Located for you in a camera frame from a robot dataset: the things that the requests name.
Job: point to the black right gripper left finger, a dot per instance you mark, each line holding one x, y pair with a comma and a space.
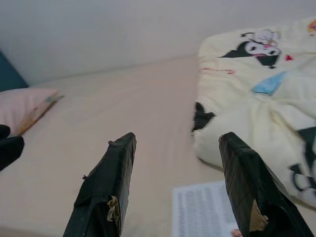
108, 187

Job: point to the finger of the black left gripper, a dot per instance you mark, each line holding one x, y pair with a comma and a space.
4, 131
11, 149

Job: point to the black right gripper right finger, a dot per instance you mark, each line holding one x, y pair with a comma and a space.
251, 187

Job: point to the pink pillow with coloured dots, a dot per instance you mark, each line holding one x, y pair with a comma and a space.
24, 106

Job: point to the teal upholstered headboard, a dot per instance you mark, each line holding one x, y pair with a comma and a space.
10, 74

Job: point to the white printed paper leaflet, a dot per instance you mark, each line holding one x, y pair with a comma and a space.
197, 209

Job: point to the cream cartoon print blanket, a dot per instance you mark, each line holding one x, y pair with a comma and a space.
247, 118

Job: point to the mattress with cream sheet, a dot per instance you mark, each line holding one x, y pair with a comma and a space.
123, 98

